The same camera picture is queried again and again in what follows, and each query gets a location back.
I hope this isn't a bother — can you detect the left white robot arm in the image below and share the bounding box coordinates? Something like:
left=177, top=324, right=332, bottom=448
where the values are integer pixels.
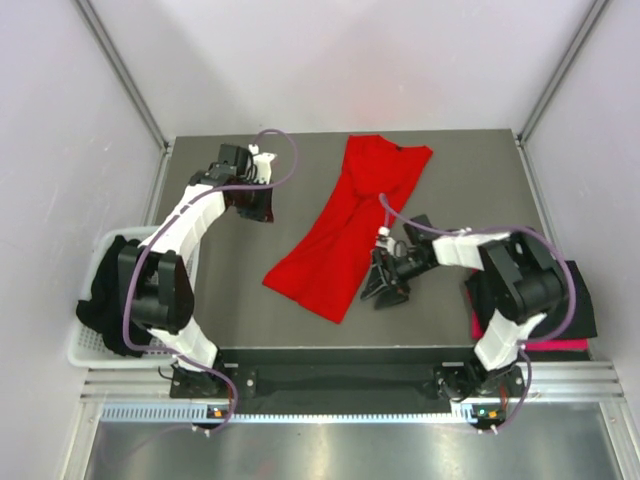
left=118, top=144, right=277, bottom=397

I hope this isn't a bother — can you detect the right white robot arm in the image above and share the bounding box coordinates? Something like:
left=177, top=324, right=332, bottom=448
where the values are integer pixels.
left=360, top=215, right=577, bottom=396

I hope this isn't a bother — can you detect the black t shirt in basket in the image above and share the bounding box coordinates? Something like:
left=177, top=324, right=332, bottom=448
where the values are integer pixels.
left=76, top=235, right=143, bottom=358

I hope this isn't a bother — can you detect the purple cable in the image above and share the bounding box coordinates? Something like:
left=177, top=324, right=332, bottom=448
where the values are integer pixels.
left=121, top=128, right=301, bottom=435
left=378, top=192, right=577, bottom=435

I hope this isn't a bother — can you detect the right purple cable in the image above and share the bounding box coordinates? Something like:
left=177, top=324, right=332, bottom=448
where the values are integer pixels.
left=378, top=192, right=577, bottom=435

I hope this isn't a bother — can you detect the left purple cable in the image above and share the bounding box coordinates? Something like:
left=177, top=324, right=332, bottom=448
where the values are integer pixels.
left=121, top=128, right=301, bottom=435

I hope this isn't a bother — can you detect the folded pink t shirt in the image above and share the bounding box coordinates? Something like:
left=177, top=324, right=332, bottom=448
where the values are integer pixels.
left=471, top=299, right=597, bottom=351

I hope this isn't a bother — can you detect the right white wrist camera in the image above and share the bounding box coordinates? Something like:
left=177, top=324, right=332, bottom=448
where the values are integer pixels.
left=375, top=226, right=396, bottom=257

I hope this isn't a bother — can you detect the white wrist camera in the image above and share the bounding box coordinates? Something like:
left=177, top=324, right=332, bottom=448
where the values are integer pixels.
left=247, top=144, right=277, bottom=185
left=375, top=226, right=396, bottom=257

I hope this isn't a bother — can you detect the white slotted cable duct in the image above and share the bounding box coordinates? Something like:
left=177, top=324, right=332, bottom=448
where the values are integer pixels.
left=100, top=403, right=477, bottom=424

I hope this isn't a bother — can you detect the folded black t shirt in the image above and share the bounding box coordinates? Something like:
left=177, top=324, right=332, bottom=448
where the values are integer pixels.
left=464, top=260, right=598, bottom=341

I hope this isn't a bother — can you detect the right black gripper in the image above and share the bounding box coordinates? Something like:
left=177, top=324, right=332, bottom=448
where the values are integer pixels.
left=360, top=249, right=434, bottom=310

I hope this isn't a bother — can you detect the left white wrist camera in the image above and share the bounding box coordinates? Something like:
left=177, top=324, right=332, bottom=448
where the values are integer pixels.
left=247, top=144, right=277, bottom=185

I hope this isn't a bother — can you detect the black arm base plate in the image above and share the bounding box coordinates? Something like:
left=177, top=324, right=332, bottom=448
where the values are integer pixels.
left=169, top=347, right=527, bottom=415

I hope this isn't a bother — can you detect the red t shirt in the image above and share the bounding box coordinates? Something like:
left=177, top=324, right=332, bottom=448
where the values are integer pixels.
left=263, top=135, right=433, bottom=324

